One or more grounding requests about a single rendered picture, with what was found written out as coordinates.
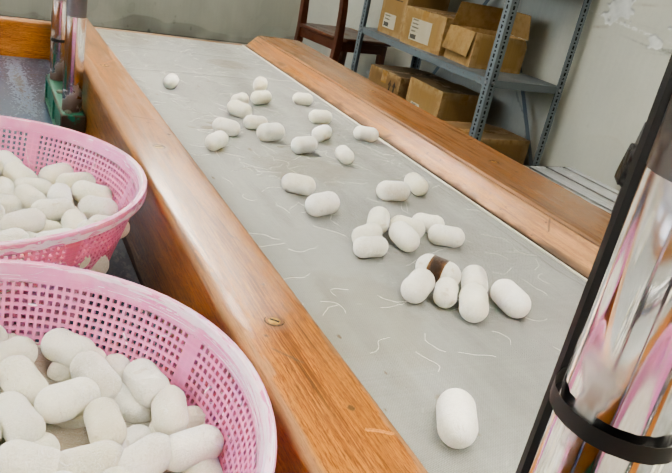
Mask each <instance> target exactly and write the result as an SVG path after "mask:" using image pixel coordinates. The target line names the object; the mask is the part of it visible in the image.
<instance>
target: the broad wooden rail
mask: <svg viewBox="0 0 672 473"><path fill-rule="evenodd" d="M246 47H247V48H249V49H250V50H251V51H253V52H254V53H256V54H257V55H259V56H260V57H262V58H263V59H265V60H266V61H268V62H269V63H271V64H272V65H273V66H275V67H276V68H278V69H279V70H281V71H282V72H284V73H285V74H287V75H288V76H290V77H291V78H293V79H294V80H295V81H297V82H298V83H300V84H301V85H303V86H304V87H306V88H307V89H309V90H310V91H312V92H313V93H315V94H316V95H318V96H319V97H320V98H322V99H323V100H325V101H326V102H328V103H329V104H331V105H332V106H334V107H335V108H337V109H338V110H340V111H341V112H342V113H344V114H345V115H347V116H348V117H350V118H351V119H353V120H354V121H356V122H357V123H359V124H360V125H362V126H365V127H373V128H375V129H377V131H378V133H379V136H378V137H379V138H381V139H382V140H384V141H385V142H387V143H388V144H389V145H391V146H392V147H394V148H395V149H397V150H398V151H400V152H401V153H403V154H404V155H406V156H407V157H409V158H410V159H411V160H413V161H414V162H416V163H417V164H419V165H420V166H422V167H423V168H425V169H426V170H428V171H429V172H431V173H432V174H433V175H435V176H436V177H438V178H439V179H441V180H442V181H444V182H445V183H447V184H448V185H450V186H451V187H453V188H454V189H456V190H457V191H458V192H460V193H461V194H463V195H464V196H466V197H467V198H469V199H470V200H472V201H473V202H475V203H476V204H478V205H479V206H480V207H482V208H483V209H485V210H486V211H488V212H489V213H491V214H492V215H494V216H495V217H497V218H498V219H500V220H501V221H502V222H504V223H505V224H507V225H508V226H510V227H511V228H513V229H514V230H516V231H517V232H519V233H520V234H522V235H523V236H525V237H526V238H527V239H529V240H530V241H532V242H533V243H535V244H536V245H538V246H539V247H541V248H542V249H544V250H545V251H547V252H548V253H549V254H551V255H552V256H554V257H555V258H557V259H558V260H560V261H561V262H563V263H564V264H566V265H567V266H569V267H570V268H571V269H573V270H574V271H576V272H577V273H579V274H580V275H582V276H583V277H585V278H586V279H588V277H589V274H590V272H591V269H592V266H593V263H594V261H595V258H596V255H597V253H598V250H599V247H600V245H601V242H602V239H603V237H604V234H605V231H606V229H607V226H608V223H609V221H610V218H611V215H612V214H610V213H608V212H606V211H605V210H603V209H601V208H599V207H597V206H595V205H593V204H591V203H589V202H588V201H586V200H584V199H583V198H581V197H579V196H578V195H576V194H574V193H572V192H570V191H569V190H567V189H565V188H563V187H561V186H560V185H558V184H556V183H554V182H552V181H551V180H549V179H547V178H545V177H543V176H542V175H540V174H538V173H536V172H534V171H533V170H531V169H529V168H527V167H525V166H524V165H522V164H520V163H518V162H516V161H515V160H513V159H511V158H509V157H507V156H505V155H504V154H502V153H500V152H498V151H496V150H495V149H493V148H491V147H489V146H487V145H486V144H484V143H482V142H480V141H478V140H477V139H475V138H473V137H471V136H469V135H468V134H466V133H464V132H462V131H460V130H459V129H457V128H455V127H453V126H451V125H450V124H448V123H446V122H444V121H442V120H441V119H439V118H437V117H435V116H433V115H432V114H430V113H428V112H426V111H424V110H423V109H421V108H419V107H417V106H415V105H414V104H412V103H410V102H408V101H406V100H405V99H403V98H401V97H399V96H397V95H396V94H394V93H392V92H390V91H388V90H387V89H385V88H383V87H381V86H379V85H378V84H376V83H374V82H372V81H370V80H369V79H367V78H365V77H363V76H361V75H360V74H358V73H356V72H354V71H352V70H351V69H349V68H347V67H345V66H343V65H342V64H340V63H338V62H336V61H334V60H333V59H331V58H329V57H327V56H325V55H324V54H322V53H320V52H318V51H316V50H315V49H313V48H311V47H309V46H307V45H306V44H304V43H302V42H300V41H298V40H291V39H283V38H275V37H268V36H257V37H256V38H255V39H253V40H252V41H251V42H250V43H248V44H247V45H246Z"/></svg>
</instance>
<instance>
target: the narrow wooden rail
mask: <svg viewBox="0 0 672 473"><path fill-rule="evenodd" d="M82 109H83V111H84V113H85V116H86V132H85V134H87V135H90V136H93V137H95V138H98V139H100V140H103V141H105V142H107V143H109V144H111V145H113V146H115V147H117V148H119V149H120V150H122V151H124V152H125V153H127V154H128V155H129V156H131V157H132V158H133V159H134V160H135V161H136V162H137V163H138V164H139V165H140V166H141V168H142V169H143V171H144V173H145V175H146V179H147V194H146V198H145V201H144V203H143V205H142V206H141V208H140V209H139V210H138V211H137V212H136V213H135V214H134V215H133V216H132V217H130V219H129V221H128V222H129V224H130V231H129V233H128V234H127V235H126V236H125V237H124V238H122V240H123V243H124V245H125V248H126V250H127V253H128V255H129V258H130V260H131V262H132V265H133V267H134V270H135V272H136V275H137V277H138V280H139V282H140V285H142V286H145V287H147V288H150V289H152V290H155V291H157V292H159V293H162V294H164V295H166V296H168V297H170V298H172V299H174V300H176V301H178V302H180V303H182V304H184V305H186V306H187V307H189V308H191V309H192V310H194V311H196V312H197V313H199V314H200V315H202V316H203V317H205V318H206V319H207V320H209V321H210V322H212V323H213V324H214V325H216V326H217V327H218V328H219V329H220V330H222V331H223V332H224V333H225V334H226V335H227V336H228V337H229V338H230V339H231V340H232V341H233V342H234V343H235V344H236V345H237V346H238V347H239V348H240V349H241V350H242V352H243V353H244V354H245V355H246V357H247V358H248V359H249V361H250V362H251V363H252V365H253V366H254V368H255V370H256V371H257V373H258V374H259V376H260V378H261V380H262V382H263V384H264V386H265V389H266V391H267V394H268V397H269V399H270V402H271V406H272V409H273V413H274V417H275V424H276V430H277V459H276V467H275V473H428V471H427V470H426V469H425V467H424V466H423V465H422V463H421V462H420V461H419V459H418V458H417V457H416V455H415V454H414V453H413V451H412V450H411V449H410V447H409V446H408V445H407V443H406V442H405V441H404V439H403V438H402V437H401V435H400V434H399V433H398V431H397V430H396V429H395V427H394V426H393V425H392V423H391V422H390V421H389V419H388V418H387V417H386V415H385V414H384V413H383V411H382V410H381V409H380V407H379V406H378V405H377V403H376V402H375V401H374V399H373V398H372V397H371V395H370V394H369V393H368V391H367V390H366V389H365V387H364V386H363V385H362V383H361V382H360V381H359V379H358V378H357V377H356V375H355V374H354V373H353V371H352V370H351V369H350V367H349V366H348V365H347V363H346V362H345V361H344V359H343V358H342V357H341V355H340V354H339V353H338V351H337V350H336V349H335V347H334V346H333V345H332V343H331V342H330V341H329V339H328V338H327V337H326V335H325V334H324V333H323V331H322V330H321V329H320V327H319V326H318V325H317V323H316V322H315V321H314V319H313V318H312V317H311V315H310V314H309V313H308V311H307V310H306V309H305V307H304V306H303V305H302V303H301V302H300V301H299V299H298V298H297V297H296V295H295V294H294V293H293V291H292V290H291V289H290V287H289V286H288V285H287V283H286V282H285V281H284V279H283V278H282V277H281V275H280V274H279V273H278V271H277V270H276V269H275V267H274V266H273V265H272V263H271V262H270V261H269V259H268V258H267V257H266V255H265V254H264V253H263V251H262V250H261V249H260V247H259V246H258V245H257V243H256V242H255V241H254V239H253V238H252V237H251V235H250V234H249V233H248V231H247V230H246V229H245V227H244V226H243V225H242V223H241V222H240V221H239V219H238V218H237V217H236V215H235V214H234V213H233V211H232V210H231V209H230V207H229V206H228V205H227V203H226V202H225V201H224V199H223V198H222V197H221V195H220V194H219V193H218V191H217V190H216V189H215V187H214V186H213V185H212V183H211V182H210V181H209V179H208V178H207V177H206V175H205V174H204V173H203V171H202V170H201V169H200V167H199V166H198V165H197V163H196V162H195V161H194V159H193V158H192V157H191V155H190V154H189V153H188V151H187V150H186V149H185V147H184V146H183V145H182V143H181V142H180V141H179V139H178V138H177V137H176V136H175V134H174V133H173V132H172V130H171V129H170V128H169V126H168V125H167V124H166V122H165V121H164V120H163V118H162V117H161V116H160V114H159V113H158V112H157V110H156V109H155V108H154V106H153V105H152V104H151V102H150V101H149V100H148V98H147V97H146V96H145V94H144V93H143V92H142V90H141V89H140V88H139V86H138V85H137V84H136V82H135V81H134V80H133V78H132V77H131V76H130V74H129V73H128V72H127V70H126V69H125V68H124V66H123V65H122V64H121V62H120V61H119V60H118V58H117V57H116V56H115V54H114V53H113V52H112V50H111V49H110V48H109V46H108V45H107V44H106V42H105V41H104V40H103V38H102V37H101V36H100V34H99V33H98V32H97V30H96V29H95V28H94V26H93V25H92V24H91V22H90V21H89V20H88V18H87V21H86V38H85V55H84V72H83V89H82Z"/></svg>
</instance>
